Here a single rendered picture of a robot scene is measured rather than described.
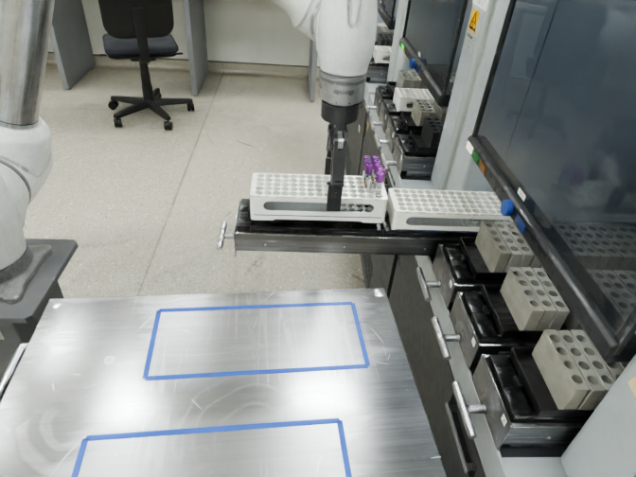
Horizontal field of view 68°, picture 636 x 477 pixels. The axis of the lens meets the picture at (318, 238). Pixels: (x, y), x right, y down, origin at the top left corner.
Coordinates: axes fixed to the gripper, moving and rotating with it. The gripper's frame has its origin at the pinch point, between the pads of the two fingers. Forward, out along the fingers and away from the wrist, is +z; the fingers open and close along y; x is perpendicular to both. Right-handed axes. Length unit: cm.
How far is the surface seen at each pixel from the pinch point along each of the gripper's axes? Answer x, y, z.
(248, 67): -46, -350, 81
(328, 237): -0.5, 6.7, 8.4
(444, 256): 23.9, 13.3, 8.1
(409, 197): 18.1, -1.0, 2.2
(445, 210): 25.5, 3.3, 2.7
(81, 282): -96, -64, 88
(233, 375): -17.7, 44.8, 6.9
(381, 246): 11.7, 6.8, 10.7
